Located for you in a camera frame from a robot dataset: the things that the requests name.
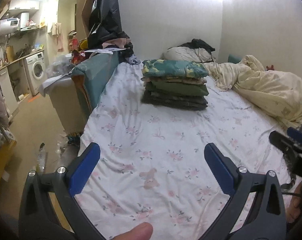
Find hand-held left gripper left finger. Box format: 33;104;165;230
18;142;109;240

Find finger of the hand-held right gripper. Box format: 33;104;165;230
269;130;299;153
287;127;302;146

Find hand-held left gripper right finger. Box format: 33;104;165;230
203;142;288;240

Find green floral shorts pants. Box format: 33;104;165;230
142;59;209;79

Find dark grey folded pants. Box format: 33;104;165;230
144;90;208;104

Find olive green folded pants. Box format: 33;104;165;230
145;79;209;97

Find person's left hand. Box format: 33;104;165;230
108;222;153;240

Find yellow bear print duvet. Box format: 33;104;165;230
203;54;302;130

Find beige bedside box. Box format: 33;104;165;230
49;79;92;133

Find white floral bed sheet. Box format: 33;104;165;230
73;61;302;240

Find yellow stool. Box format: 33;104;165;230
0;139;17;198

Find teal headboard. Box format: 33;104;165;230
227;54;243;65

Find grey plastic bag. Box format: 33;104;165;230
45;54;76;78

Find white washing machine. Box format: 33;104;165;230
25;51;48;97

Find white paper sheet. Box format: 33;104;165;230
84;48;123;55

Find grey white pillow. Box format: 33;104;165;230
162;46;216;63

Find black clothes pile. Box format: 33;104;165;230
177;39;216;53

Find pink cloth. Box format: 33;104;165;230
102;38;128;49

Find pink hanging towel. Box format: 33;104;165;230
51;22;64;53

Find black plastic sheet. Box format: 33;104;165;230
87;0;134;50

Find white water heater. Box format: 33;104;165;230
0;17;21;36

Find white wall cabinet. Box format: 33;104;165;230
8;0;40;11

